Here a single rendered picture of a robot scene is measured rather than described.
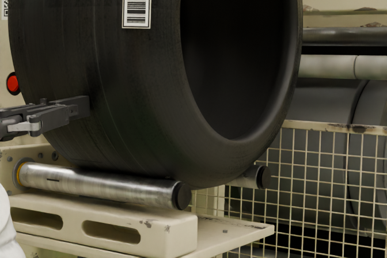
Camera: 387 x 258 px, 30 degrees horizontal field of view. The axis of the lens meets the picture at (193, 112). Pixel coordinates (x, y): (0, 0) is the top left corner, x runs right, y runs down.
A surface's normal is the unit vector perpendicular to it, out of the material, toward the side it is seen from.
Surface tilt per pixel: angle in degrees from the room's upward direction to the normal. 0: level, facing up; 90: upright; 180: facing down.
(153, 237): 90
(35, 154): 90
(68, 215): 90
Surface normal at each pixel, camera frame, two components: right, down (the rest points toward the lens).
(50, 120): 0.95, 0.01
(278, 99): -0.38, -0.65
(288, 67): -0.50, -0.31
